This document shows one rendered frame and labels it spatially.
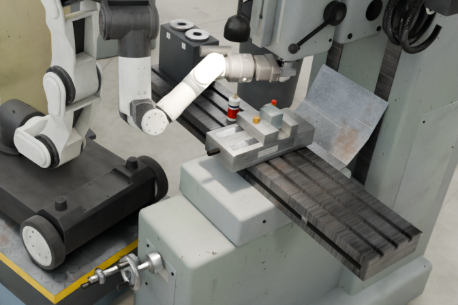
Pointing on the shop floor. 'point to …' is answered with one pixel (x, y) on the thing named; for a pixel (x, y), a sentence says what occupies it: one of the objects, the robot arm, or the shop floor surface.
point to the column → (405, 120)
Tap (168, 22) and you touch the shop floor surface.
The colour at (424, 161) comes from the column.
